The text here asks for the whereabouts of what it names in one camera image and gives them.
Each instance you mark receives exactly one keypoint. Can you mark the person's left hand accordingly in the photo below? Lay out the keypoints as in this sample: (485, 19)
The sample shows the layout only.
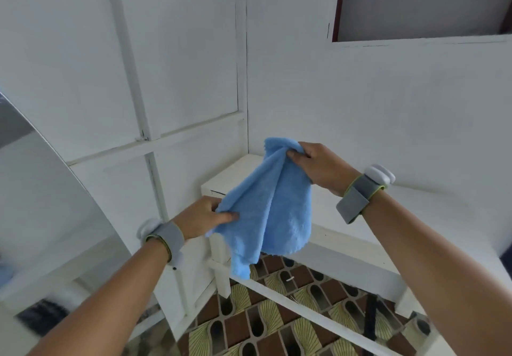
(196, 220)

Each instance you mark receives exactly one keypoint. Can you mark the white wooden table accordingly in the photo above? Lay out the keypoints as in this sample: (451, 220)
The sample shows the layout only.
(420, 216)

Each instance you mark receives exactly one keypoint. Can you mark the person's right hand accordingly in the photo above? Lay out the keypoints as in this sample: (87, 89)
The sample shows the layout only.
(326, 168)

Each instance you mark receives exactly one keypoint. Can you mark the blue microfibre cloth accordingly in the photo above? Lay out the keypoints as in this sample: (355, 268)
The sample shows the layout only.
(276, 212)

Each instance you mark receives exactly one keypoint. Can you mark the person's left thumb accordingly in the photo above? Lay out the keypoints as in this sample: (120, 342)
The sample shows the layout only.
(226, 218)

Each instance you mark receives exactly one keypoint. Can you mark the frameless wall mirror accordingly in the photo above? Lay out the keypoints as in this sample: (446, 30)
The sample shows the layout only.
(44, 216)

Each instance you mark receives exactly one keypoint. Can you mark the person's right thumb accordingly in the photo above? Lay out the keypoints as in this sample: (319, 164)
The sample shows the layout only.
(296, 156)

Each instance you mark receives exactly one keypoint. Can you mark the grey tape roll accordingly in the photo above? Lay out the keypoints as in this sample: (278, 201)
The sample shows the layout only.
(420, 327)

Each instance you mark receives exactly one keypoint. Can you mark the grey wristband with white tracker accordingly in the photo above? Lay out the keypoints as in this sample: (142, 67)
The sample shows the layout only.
(360, 194)
(170, 240)

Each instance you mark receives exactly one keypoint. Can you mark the person's left forearm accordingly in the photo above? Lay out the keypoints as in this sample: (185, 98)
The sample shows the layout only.
(100, 307)

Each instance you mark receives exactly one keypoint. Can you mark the person's right forearm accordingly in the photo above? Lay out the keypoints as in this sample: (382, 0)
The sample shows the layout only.
(444, 275)

